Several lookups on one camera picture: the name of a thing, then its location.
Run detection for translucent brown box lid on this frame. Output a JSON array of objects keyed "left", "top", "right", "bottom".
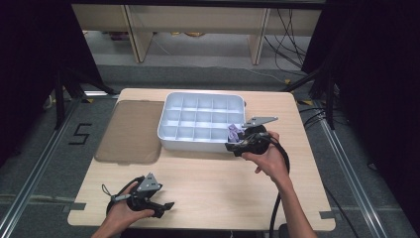
[{"left": 94, "top": 99, "right": 165, "bottom": 166}]

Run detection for beige wooden desk frame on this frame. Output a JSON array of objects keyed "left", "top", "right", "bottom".
[{"left": 71, "top": 3, "right": 323, "bottom": 65}]

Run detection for black metal stand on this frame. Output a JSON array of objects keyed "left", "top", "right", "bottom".
[
  {"left": 279, "top": 64, "right": 339, "bottom": 131},
  {"left": 53, "top": 64, "right": 117, "bottom": 131}
]

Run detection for hand-held gripper cable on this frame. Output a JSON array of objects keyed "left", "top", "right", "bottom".
[
  {"left": 100, "top": 176, "right": 147, "bottom": 216},
  {"left": 259, "top": 133, "right": 292, "bottom": 238}
]

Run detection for person's left hand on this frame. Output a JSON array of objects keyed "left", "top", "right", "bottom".
[{"left": 104, "top": 181, "right": 157, "bottom": 230}]

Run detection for thin black floor cable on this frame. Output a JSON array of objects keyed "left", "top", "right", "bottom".
[{"left": 321, "top": 183, "right": 362, "bottom": 238}]

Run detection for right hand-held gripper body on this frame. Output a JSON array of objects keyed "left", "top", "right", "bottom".
[{"left": 231, "top": 115, "right": 279, "bottom": 157}]

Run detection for bundle of black hanging cables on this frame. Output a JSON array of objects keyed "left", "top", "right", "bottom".
[{"left": 262, "top": 8, "right": 311, "bottom": 72}]

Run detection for left hand-held gripper cable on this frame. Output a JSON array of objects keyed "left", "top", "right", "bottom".
[{"left": 100, "top": 176, "right": 147, "bottom": 216}]

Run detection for black floor cables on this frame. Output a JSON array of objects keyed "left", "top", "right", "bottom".
[{"left": 297, "top": 104, "right": 329, "bottom": 129}]

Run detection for white compartment storage box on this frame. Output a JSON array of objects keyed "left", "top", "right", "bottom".
[{"left": 157, "top": 91, "right": 248, "bottom": 154}]

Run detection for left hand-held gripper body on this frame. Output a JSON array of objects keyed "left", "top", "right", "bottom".
[{"left": 126, "top": 172, "right": 163, "bottom": 212}]

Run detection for person's right hand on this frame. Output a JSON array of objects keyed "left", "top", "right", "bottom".
[{"left": 241, "top": 131, "right": 292, "bottom": 188}]

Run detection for aluminium floor rail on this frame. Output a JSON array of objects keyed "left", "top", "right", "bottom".
[
  {"left": 0, "top": 97, "right": 82, "bottom": 238},
  {"left": 317, "top": 116, "right": 386, "bottom": 238}
]

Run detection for purple sock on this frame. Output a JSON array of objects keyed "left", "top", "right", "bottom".
[{"left": 226, "top": 123, "right": 246, "bottom": 144}]

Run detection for black curtain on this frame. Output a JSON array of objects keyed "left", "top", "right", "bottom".
[
  {"left": 300, "top": 0, "right": 420, "bottom": 229},
  {"left": 0, "top": 0, "right": 104, "bottom": 168}
]

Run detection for right hand-held gripper cable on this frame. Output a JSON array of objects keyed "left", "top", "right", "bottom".
[{"left": 259, "top": 133, "right": 292, "bottom": 238}]

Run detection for black round object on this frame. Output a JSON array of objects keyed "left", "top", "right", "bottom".
[{"left": 276, "top": 223, "right": 292, "bottom": 238}]

